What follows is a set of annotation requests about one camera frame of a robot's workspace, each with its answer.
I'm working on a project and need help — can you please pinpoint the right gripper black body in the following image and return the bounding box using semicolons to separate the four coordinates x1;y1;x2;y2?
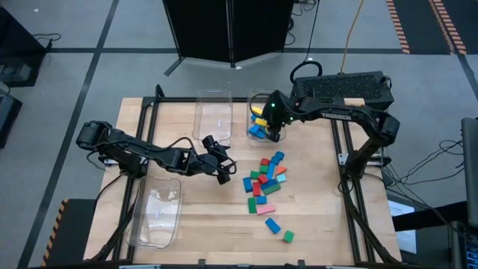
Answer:
264;110;285;143

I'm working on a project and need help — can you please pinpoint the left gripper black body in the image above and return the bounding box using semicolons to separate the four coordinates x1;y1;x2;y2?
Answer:
186;134;239;187

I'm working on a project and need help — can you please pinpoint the clear plastic bin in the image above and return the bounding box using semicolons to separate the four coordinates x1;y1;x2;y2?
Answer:
245;88;288;148
191;88;235;146
125;176;184;250

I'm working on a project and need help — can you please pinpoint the long green block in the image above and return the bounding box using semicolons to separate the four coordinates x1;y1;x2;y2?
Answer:
262;183;282;196

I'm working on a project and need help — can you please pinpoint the long pink block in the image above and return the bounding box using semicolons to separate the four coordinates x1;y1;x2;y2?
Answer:
255;203;277;216

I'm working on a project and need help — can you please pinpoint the blue wedge block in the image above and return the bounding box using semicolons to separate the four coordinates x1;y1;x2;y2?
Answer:
264;217;282;235

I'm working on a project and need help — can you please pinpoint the black perforated control box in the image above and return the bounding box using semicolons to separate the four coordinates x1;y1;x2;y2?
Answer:
290;69;396;111

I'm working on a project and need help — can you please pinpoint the black partition panel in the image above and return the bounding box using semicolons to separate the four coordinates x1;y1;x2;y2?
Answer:
162;0;231;78
229;0;296;64

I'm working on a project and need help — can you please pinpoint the black mat yellow-striped edge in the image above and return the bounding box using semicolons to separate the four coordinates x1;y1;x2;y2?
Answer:
40;197;99;268

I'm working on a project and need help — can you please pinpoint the white paper sheet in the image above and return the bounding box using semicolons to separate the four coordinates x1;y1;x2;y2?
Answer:
387;199;418;256

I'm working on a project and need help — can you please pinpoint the black mat orange-striped edge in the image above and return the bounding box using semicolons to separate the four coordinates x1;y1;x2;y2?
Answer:
428;0;478;56
385;0;455;56

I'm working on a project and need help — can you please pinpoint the black equipment box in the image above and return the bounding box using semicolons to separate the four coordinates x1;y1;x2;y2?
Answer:
0;82;23;149

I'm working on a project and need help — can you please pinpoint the black desk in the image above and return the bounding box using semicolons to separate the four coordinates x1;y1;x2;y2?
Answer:
0;6;49;89

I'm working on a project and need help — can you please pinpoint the black electronic device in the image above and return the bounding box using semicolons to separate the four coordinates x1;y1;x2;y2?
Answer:
449;220;478;269

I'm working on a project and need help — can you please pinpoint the black aluminium table frame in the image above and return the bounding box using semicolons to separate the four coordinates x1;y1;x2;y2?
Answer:
89;84;403;267

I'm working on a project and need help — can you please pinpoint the black looped cable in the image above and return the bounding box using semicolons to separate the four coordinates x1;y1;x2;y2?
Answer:
289;0;324;85

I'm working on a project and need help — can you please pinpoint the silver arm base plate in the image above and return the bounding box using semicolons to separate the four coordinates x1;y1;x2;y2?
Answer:
98;152;126;168
337;152;393;168

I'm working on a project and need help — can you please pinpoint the yellow cable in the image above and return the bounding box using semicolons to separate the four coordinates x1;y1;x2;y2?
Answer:
340;0;366;75

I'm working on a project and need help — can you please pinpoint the black floor cable bundle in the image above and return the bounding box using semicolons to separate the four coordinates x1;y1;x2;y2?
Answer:
380;108;468;188

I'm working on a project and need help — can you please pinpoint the thin black floor cable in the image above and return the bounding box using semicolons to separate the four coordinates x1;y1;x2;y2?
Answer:
31;32;62;50

